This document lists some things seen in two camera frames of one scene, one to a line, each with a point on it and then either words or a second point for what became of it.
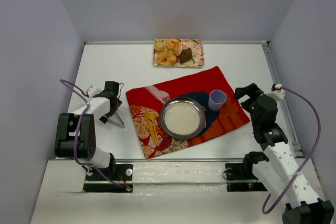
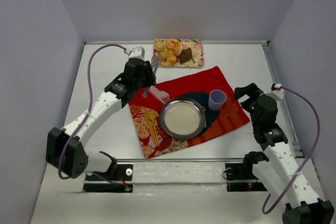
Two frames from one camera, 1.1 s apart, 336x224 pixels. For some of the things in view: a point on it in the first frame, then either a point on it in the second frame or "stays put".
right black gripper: x=250 y=97 stays put
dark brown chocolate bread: x=186 y=55 stays put
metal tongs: x=116 y=120 → x=155 y=60
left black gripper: x=111 y=106 → x=150 y=73
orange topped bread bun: x=170 y=44 stays put
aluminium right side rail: x=294 y=135 stays put
